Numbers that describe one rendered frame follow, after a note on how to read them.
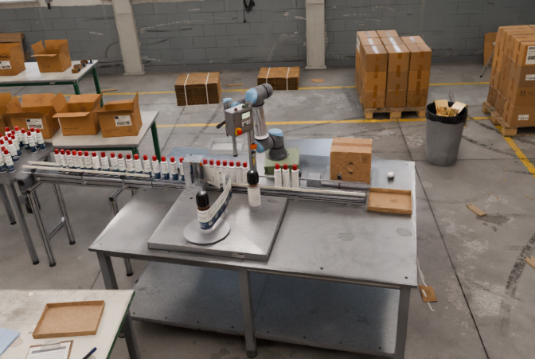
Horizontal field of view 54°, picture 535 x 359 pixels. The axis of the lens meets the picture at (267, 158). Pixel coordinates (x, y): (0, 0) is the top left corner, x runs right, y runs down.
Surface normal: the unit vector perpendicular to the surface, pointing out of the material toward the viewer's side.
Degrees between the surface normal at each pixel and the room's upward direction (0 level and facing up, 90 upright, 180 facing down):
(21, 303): 0
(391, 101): 93
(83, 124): 90
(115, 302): 0
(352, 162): 90
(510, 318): 0
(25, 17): 90
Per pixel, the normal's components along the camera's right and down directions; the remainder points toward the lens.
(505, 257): -0.05, -0.88
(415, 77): -0.08, 0.46
